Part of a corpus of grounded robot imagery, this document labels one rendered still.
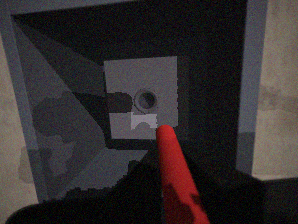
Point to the dark grey open box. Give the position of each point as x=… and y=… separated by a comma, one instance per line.
x=56, y=51

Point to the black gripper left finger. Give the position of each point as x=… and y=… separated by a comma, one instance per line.
x=136, y=200

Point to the grey square plate with hole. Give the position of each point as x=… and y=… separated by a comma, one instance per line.
x=132, y=114

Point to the red peg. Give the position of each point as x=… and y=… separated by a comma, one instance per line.
x=182, y=203

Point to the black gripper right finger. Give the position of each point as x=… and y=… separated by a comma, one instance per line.
x=230, y=196

